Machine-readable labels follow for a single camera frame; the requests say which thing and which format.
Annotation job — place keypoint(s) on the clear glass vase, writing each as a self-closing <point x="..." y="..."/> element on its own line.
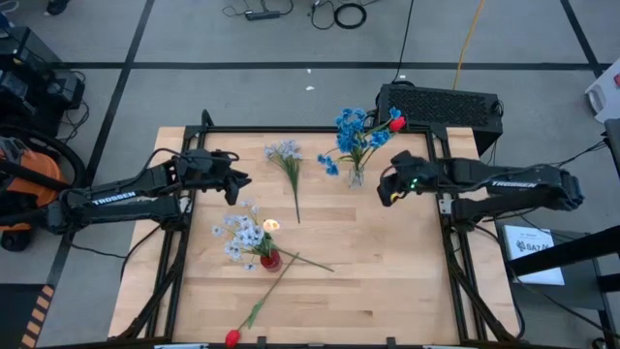
<point x="356" y="179"/>

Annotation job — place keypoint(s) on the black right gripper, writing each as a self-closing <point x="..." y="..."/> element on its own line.
<point x="404" y="177"/>

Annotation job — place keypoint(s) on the white artificial flower bunch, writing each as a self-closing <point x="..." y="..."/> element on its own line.
<point x="289" y="160"/>
<point x="244" y="236"/>

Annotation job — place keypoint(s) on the black equipment cart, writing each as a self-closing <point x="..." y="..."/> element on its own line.
<point x="29" y="87"/>

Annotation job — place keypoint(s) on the green stems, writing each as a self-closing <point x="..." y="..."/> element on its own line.
<point x="271" y="225"/>

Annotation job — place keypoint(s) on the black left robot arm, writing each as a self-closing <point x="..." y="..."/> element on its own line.
<point x="116" y="199"/>

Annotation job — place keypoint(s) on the black power strip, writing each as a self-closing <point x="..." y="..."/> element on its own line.
<point x="262" y="15"/>

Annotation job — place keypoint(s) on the orange shop vacuum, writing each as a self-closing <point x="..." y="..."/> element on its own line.
<point x="43" y="174"/>

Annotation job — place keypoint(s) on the black hazard-striped mat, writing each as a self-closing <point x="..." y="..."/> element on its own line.
<point x="19" y="315"/>

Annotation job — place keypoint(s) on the silver metal bracket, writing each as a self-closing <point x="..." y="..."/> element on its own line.
<point x="445" y="206"/>

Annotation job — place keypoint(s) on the black metal stand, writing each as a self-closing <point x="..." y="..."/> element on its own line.
<point x="567" y="252"/>

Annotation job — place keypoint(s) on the white paper sign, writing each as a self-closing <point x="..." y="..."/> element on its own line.
<point x="533" y="262"/>

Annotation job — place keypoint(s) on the white artificial tulip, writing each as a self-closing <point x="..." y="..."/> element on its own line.
<point x="310" y="262"/>

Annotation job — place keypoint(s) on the red artificial tulip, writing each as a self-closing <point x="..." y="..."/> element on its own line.
<point x="397" y="124"/>
<point x="232" y="338"/>

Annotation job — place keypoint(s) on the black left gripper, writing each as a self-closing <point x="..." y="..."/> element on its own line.
<point x="213" y="169"/>

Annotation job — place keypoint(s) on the black metal table frame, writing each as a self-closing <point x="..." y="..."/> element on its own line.
<point x="315" y="129"/>

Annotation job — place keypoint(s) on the white box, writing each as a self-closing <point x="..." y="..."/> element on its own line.
<point x="605" y="97"/>

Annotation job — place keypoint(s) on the red ribbed glass vase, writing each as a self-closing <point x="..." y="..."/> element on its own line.
<point x="271" y="264"/>

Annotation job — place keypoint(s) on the black computer case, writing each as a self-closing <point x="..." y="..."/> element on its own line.
<point x="436" y="106"/>

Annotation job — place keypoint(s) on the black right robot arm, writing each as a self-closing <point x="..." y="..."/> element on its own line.
<point x="513" y="186"/>

